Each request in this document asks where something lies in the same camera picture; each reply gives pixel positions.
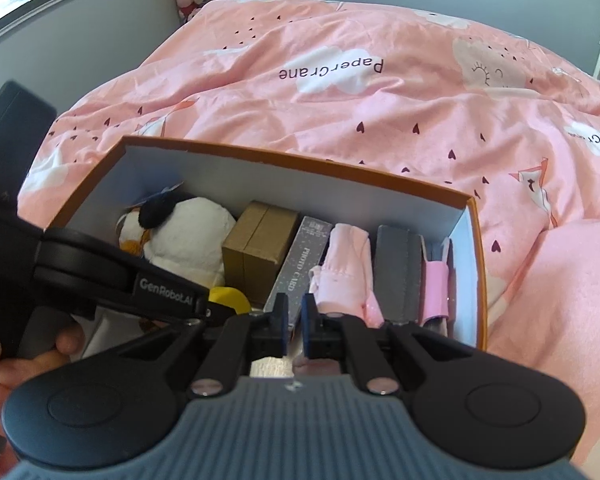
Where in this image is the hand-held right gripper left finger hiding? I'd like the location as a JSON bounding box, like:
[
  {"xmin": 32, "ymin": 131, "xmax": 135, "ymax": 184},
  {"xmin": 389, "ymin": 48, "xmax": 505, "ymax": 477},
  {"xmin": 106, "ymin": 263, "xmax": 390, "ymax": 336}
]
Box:
[{"xmin": 124, "ymin": 292, "xmax": 290, "ymax": 397}]

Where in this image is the pink printed blanket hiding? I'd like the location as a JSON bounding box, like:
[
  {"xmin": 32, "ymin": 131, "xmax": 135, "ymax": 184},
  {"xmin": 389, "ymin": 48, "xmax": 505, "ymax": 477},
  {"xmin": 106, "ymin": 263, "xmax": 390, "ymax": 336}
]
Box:
[{"xmin": 17, "ymin": 0, "xmax": 600, "ymax": 480}]

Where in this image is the pink cloth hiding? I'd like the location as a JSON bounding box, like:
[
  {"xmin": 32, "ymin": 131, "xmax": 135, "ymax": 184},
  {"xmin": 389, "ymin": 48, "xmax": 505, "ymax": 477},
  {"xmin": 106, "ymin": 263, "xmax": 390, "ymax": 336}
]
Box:
[{"xmin": 307, "ymin": 223, "xmax": 385, "ymax": 329}]

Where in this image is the grey speckled card box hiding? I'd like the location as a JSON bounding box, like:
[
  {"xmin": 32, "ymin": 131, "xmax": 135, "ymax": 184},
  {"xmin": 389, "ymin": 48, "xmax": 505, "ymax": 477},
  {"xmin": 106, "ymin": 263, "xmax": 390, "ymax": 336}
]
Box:
[{"xmin": 262, "ymin": 216, "xmax": 337, "ymax": 332}]

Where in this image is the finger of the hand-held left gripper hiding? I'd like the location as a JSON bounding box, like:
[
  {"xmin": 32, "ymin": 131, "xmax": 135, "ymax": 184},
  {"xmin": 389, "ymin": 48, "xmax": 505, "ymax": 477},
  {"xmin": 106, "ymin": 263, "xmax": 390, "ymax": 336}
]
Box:
[{"xmin": 182, "ymin": 300, "xmax": 238, "ymax": 326}]

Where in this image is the brown cardboard box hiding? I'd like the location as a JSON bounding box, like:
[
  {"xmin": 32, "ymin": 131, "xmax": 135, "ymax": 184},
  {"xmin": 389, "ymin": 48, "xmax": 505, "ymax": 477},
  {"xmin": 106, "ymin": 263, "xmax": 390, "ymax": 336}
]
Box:
[{"xmin": 222, "ymin": 200, "xmax": 301, "ymax": 307}]

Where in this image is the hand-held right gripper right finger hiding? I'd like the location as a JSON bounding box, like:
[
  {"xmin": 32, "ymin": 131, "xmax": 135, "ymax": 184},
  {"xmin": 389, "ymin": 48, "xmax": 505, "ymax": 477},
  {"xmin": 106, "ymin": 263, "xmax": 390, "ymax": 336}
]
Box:
[{"xmin": 301, "ymin": 292, "xmax": 473, "ymax": 395}]

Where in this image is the person's left hand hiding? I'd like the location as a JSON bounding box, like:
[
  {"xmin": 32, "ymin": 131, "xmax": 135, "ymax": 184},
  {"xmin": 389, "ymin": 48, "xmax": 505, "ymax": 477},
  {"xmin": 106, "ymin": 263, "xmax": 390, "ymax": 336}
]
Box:
[{"xmin": 0, "ymin": 294, "xmax": 84, "ymax": 418}]

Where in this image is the dark grey rectangular box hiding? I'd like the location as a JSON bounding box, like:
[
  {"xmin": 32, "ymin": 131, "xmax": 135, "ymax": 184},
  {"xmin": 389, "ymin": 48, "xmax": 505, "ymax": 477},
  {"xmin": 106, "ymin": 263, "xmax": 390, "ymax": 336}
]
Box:
[{"xmin": 372, "ymin": 225, "xmax": 427, "ymax": 327}]

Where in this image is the yellow round toy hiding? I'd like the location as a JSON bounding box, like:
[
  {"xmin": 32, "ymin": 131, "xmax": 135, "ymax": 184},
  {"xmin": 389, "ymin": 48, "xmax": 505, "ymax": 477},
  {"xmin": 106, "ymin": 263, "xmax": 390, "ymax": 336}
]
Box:
[{"xmin": 207, "ymin": 286, "xmax": 252, "ymax": 317}]

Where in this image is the white and black plush toy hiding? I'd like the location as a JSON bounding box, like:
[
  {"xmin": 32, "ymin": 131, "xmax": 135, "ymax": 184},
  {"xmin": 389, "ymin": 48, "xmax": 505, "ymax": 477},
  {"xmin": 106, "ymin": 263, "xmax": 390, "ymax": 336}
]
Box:
[{"xmin": 116, "ymin": 191, "xmax": 239, "ymax": 292}]

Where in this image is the orange cardboard storage box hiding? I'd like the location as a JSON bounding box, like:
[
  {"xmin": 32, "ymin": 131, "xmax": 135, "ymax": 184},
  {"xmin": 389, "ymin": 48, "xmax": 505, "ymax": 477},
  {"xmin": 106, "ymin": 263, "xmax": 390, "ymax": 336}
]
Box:
[{"xmin": 45, "ymin": 135, "xmax": 490, "ymax": 356}]

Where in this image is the pink case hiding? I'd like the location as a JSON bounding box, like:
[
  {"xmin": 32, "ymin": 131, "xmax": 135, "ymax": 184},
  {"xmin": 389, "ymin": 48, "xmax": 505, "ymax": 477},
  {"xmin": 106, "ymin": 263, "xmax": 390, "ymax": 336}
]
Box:
[{"xmin": 419, "ymin": 237, "xmax": 454, "ymax": 337}]

